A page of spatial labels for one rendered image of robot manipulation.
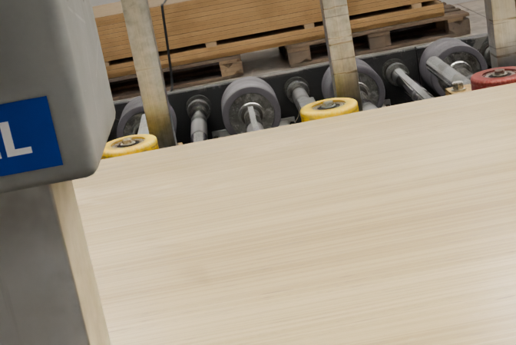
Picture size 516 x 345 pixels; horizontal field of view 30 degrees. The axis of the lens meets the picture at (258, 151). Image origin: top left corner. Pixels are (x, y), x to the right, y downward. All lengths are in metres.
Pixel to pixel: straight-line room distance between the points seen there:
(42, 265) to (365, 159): 0.81
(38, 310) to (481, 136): 0.85
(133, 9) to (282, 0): 4.85
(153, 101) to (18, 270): 1.11
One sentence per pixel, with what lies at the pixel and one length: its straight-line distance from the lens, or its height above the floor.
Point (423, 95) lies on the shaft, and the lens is 1.67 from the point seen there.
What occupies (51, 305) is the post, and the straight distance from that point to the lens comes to 0.31.
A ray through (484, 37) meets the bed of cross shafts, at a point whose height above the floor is 0.84.
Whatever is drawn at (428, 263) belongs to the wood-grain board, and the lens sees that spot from 0.80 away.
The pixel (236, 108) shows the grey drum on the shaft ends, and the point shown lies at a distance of 1.79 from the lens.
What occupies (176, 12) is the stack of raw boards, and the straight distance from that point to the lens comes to 6.18.
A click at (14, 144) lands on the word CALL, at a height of 1.17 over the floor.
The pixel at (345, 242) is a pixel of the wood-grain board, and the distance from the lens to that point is 0.86.
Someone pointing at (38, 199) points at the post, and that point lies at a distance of 0.30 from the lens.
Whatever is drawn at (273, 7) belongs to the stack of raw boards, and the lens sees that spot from 6.20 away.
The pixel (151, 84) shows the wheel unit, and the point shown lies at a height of 0.96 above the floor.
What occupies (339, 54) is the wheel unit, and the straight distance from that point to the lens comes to 1.40.
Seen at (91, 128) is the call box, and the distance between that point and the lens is 0.28.
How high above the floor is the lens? 1.22
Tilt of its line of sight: 16 degrees down
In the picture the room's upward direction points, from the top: 10 degrees counter-clockwise
